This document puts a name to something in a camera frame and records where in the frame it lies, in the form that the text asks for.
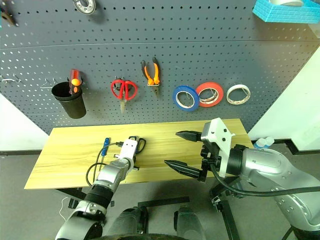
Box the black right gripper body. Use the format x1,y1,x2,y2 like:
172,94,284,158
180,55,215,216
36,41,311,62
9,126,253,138
198,141,223,184

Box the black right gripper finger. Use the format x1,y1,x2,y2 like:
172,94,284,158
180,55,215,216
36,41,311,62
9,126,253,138
163,159,208,183
175,130,204,143

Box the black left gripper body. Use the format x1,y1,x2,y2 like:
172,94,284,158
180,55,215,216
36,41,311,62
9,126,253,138
127,135,140,166

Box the blue handled screwdriver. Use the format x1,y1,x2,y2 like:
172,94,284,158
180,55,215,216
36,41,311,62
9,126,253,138
96,136,111,173

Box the blue tape roll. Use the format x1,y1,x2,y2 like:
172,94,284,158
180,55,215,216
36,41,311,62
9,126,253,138
172,84,200,112

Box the orange needle-nose pliers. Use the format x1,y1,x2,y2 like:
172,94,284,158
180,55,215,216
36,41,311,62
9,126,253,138
140,56,161,99

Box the red tape roll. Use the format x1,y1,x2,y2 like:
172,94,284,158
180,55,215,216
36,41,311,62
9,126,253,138
195,81,225,108

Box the white tape roll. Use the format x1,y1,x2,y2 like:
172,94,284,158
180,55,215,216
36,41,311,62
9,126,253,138
226,84,251,106

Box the dark grey metal pegboard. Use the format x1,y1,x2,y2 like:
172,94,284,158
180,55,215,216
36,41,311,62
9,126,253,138
0,0,320,137

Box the dark grey rounded shape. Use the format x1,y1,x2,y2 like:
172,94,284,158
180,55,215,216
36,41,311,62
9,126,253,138
173,204,205,237
109,206,151,237

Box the black plastic cup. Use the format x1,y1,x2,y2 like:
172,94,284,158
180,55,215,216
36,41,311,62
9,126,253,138
51,81,87,120

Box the cyan brick-patterned box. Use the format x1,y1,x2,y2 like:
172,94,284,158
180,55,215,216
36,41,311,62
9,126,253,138
251,0,320,24

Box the silver round metal disc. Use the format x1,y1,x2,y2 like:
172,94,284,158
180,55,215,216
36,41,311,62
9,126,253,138
72,0,97,16

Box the wide white roll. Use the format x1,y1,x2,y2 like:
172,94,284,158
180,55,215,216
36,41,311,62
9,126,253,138
268,0,305,8

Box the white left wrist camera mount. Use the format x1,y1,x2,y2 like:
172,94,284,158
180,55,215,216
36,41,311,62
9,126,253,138
117,139,139,161

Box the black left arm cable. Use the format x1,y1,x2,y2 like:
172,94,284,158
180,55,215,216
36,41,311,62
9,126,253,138
85,141,125,188

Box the black metal table frame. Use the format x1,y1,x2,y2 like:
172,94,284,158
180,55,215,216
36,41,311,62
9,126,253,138
55,174,243,240

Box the red handled scissors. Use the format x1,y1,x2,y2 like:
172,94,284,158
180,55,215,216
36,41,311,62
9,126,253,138
110,79,139,115

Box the thin white floor cable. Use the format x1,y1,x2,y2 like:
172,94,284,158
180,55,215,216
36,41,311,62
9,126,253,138
59,196,70,221

